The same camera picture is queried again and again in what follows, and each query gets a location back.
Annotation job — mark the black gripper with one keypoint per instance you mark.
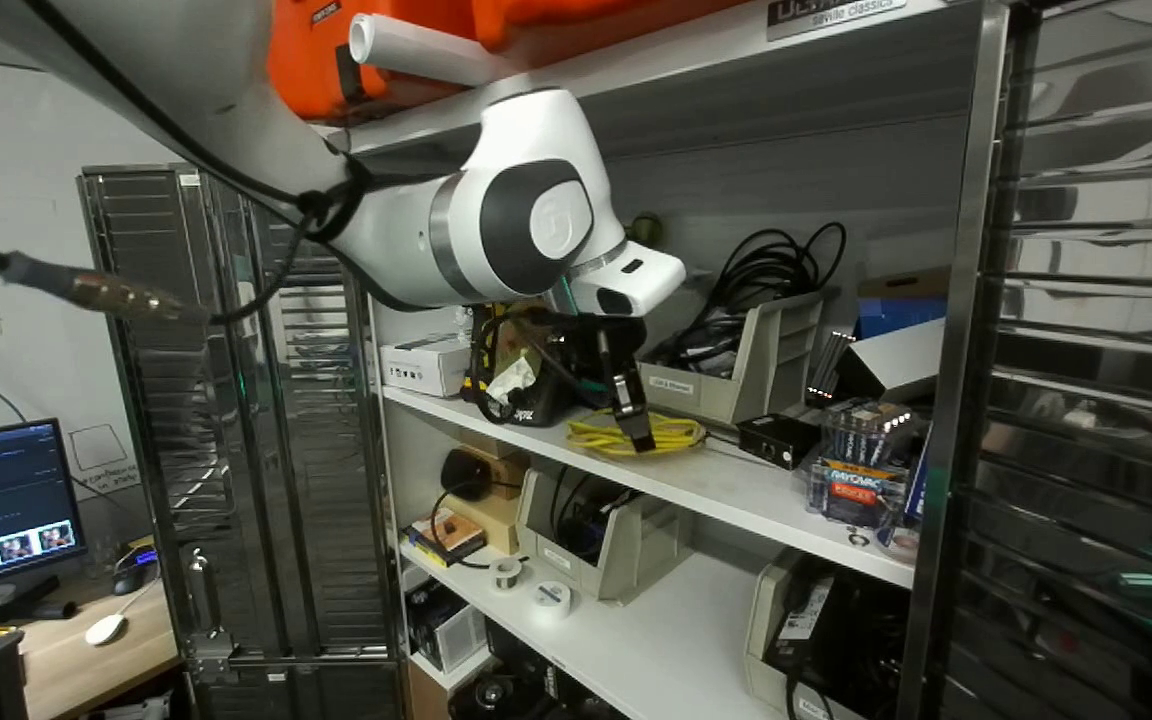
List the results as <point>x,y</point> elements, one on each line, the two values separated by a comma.
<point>603,357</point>

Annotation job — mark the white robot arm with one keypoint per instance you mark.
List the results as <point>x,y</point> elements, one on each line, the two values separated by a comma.
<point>521,217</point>

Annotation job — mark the beige lower storage bin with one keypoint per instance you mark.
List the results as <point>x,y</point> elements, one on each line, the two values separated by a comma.
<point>603,539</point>

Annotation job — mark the small black box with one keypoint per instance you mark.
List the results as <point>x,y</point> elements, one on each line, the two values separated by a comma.
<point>779,438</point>

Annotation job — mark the white power adapter box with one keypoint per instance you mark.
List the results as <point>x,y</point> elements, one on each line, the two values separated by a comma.
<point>425,365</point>

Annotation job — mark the clear plastic battery box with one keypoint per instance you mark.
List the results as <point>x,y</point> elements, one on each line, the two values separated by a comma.
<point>870,465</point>

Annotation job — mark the white metal shelving unit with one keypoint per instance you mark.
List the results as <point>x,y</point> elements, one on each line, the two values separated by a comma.
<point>847,130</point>

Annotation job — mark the orange bag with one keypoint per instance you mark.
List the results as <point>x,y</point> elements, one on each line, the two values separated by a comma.
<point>340,63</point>

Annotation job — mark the white computer mouse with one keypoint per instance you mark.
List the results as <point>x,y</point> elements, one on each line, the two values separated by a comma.
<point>106,628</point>

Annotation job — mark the wooden desk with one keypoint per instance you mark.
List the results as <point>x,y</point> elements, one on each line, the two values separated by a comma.
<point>48,674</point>

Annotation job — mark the computer monitor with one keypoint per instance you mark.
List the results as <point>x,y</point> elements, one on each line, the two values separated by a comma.
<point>36,502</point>

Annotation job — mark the wire mesh rack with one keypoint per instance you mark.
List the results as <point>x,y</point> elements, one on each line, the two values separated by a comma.
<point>250,424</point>

